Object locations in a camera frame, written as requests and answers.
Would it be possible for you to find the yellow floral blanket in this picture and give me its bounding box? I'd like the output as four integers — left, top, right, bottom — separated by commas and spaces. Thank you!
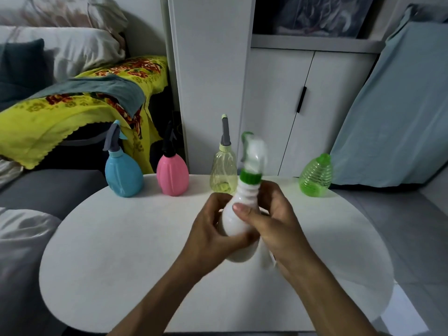
0, 55, 169, 175

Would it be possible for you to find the pink spray bottle black trigger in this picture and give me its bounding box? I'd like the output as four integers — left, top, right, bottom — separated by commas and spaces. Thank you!
156, 123, 190, 197

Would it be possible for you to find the person's right forearm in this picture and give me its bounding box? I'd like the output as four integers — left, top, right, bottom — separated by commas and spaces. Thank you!
275, 253, 380, 336

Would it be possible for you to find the person's left hand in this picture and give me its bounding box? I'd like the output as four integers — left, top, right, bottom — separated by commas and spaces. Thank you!
178, 192, 262, 277

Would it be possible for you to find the clear green ribbed bottle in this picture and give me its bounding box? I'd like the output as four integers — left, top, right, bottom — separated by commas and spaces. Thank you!
298, 153, 333, 199

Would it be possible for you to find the patterned beige pillow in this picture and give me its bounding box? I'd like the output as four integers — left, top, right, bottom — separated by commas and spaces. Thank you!
0, 0, 129, 42

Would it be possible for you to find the white pillow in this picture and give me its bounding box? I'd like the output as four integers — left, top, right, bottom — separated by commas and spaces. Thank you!
0, 26, 126, 82

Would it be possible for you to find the white spray bottle green collar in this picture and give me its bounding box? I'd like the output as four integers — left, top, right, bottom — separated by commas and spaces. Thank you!
219, 131, 278, 270

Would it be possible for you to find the clear yellow spray bottle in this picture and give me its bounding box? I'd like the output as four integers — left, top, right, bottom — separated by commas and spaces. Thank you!
209, 114, 238, 195

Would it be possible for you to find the person's left forearm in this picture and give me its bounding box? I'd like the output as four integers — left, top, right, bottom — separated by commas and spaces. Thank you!
105, 260, 228, 336

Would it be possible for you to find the person's right hand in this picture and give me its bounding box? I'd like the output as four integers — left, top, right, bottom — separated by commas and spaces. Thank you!
232, 180, 316, 281

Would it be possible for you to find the light grey cushion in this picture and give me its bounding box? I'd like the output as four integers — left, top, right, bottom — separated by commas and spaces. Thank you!
0, 207, 63, 336

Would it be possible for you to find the light blue sheet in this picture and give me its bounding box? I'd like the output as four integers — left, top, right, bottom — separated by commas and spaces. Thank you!
330, 4, 448, 189

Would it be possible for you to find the blue spray bottle grey trigger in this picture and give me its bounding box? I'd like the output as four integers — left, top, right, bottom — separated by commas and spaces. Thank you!
102, 119, 144, 198

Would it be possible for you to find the white cabinet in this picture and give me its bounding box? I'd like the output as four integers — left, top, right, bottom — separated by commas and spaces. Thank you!
167, 0, 392, 178

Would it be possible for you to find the dark grey cushion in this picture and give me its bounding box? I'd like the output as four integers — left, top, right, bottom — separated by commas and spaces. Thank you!
0, 38, 48, 110

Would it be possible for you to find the framed dark picture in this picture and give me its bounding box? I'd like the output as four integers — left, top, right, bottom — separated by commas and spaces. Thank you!
253, 0, 376, 39

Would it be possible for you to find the grey-teal cloth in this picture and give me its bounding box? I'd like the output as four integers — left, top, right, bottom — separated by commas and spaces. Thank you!
28, 74, 146, 117

